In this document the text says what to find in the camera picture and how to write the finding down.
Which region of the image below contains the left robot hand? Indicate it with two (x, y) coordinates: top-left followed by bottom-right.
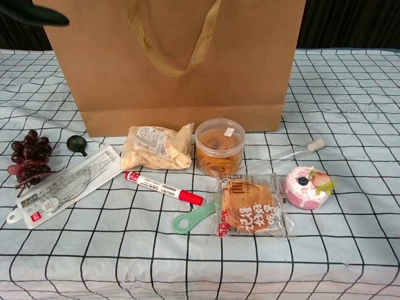
(0, 0), (70, 28)

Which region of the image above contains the purple grape bunch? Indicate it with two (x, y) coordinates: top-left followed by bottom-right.
(6, 129), (66, 190)

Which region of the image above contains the beige snack packet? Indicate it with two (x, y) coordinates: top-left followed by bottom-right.
(120, 123), (195, 171)

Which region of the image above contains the clear jar of rubber bands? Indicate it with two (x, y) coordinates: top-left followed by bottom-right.
(195, 118), (246, 175)

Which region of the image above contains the bagged round bread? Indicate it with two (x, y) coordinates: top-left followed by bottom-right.
(209, 172), (295, 240)

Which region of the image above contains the pink strawberry cake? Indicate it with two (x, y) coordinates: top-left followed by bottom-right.
(282, 166), (338, 211)

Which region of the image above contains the brown paper shopping bag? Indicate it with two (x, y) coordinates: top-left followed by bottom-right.
(32, 0), (307, 138)

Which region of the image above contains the black measuring spoon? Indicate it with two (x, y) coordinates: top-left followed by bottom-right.
(66, 134), (89, 157)

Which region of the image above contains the packaged clear ruler set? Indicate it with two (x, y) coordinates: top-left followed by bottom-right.
(6, 144), (123, 231)

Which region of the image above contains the red and white marker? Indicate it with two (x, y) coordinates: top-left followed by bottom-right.
(124, 171), (204, 206)

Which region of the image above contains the green plastic brush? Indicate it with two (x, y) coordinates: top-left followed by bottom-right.
(171, 199), (219, 234)

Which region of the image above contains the glass tube with white stopper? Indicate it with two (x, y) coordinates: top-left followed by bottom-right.
(246, 139), (326, 171)

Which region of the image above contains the white black checked tablecloth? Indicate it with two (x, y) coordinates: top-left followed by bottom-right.
(0, 46), (400, 300)

